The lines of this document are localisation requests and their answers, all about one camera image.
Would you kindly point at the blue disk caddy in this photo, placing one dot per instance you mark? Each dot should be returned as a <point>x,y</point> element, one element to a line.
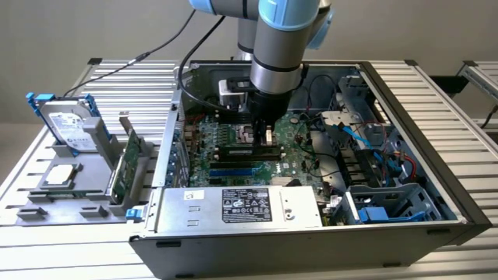
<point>94,108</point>

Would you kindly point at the CPU socket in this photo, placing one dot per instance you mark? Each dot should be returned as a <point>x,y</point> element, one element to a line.
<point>243,134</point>

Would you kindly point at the black RAM module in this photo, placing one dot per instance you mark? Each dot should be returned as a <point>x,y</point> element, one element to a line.
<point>241,151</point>

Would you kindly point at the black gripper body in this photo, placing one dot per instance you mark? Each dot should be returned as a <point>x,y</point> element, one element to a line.
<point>269,106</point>

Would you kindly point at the silver hard disk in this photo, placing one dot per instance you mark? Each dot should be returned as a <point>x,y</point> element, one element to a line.
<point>70,125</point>

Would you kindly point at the silver chipset heatsink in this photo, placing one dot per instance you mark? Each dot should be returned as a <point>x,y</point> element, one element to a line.
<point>286,182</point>

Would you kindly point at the green motherboard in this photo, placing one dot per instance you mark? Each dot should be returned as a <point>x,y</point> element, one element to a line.
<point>295,166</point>

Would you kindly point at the grey parts rack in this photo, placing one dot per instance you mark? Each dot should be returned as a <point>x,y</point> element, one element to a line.
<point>90,163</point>

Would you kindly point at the blue case latch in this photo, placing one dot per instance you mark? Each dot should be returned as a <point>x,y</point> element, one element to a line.
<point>135,214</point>

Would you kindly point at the green graphics card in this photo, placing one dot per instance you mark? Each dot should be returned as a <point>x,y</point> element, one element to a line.
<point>129,163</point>

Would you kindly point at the blue expansion slot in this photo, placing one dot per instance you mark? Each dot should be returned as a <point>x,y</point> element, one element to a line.
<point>230,172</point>

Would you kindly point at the silver power supply unit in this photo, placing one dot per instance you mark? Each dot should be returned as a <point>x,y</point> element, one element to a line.
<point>218,210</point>

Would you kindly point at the metal slat side table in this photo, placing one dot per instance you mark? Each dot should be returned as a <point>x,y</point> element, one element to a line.
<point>482,87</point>

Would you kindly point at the silver CPU chip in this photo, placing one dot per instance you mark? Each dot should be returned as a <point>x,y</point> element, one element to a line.
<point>59,175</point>

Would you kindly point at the black case fan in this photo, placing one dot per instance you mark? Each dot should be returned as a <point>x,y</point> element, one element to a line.
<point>370,164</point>

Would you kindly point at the open black PC case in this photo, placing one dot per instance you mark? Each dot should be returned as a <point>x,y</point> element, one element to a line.
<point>295,253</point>

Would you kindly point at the metal disk bay cage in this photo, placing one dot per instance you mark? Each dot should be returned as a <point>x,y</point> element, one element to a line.
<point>389,201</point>

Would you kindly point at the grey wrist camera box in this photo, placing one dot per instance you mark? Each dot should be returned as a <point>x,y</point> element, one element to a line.
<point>231,93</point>

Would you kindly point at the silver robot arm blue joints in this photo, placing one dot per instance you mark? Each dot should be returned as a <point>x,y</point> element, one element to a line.
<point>278,43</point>

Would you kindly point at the black expansion slot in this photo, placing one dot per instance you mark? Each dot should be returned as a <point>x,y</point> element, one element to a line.
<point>230,165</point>

